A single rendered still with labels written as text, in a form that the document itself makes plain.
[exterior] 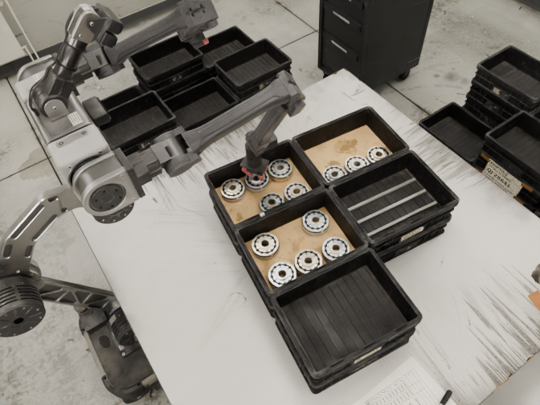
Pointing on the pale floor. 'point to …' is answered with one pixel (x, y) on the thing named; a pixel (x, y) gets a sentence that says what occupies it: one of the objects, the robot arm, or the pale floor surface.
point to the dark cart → (372, 38)
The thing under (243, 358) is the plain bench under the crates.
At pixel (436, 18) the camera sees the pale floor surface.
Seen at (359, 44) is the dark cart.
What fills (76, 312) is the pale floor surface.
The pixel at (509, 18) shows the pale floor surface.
